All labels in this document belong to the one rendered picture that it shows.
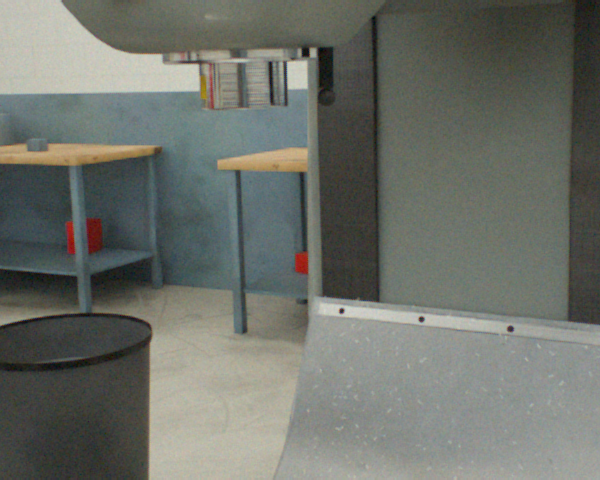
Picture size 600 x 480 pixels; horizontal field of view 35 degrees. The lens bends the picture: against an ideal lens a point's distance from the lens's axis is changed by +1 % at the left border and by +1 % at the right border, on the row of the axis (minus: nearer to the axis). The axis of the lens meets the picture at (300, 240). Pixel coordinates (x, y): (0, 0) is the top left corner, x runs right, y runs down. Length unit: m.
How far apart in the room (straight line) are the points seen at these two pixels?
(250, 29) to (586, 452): 0.51
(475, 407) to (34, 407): 1.68
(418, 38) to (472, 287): 0.23
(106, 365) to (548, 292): 1.67
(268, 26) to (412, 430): 0.51
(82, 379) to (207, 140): 3.41
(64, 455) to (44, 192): 4.20
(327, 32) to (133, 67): 5.48
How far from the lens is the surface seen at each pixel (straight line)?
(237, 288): 4.70
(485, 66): 0.84
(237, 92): 0.49
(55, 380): 2.36
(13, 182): 6.69
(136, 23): 0.45
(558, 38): 0.83
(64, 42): 6.29
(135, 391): 2.48
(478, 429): 0.85
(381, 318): 0.90
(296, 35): 0.45
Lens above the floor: 1.30
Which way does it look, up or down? 10 degrees down
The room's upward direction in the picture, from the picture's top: 2 degrees counter-clockwise
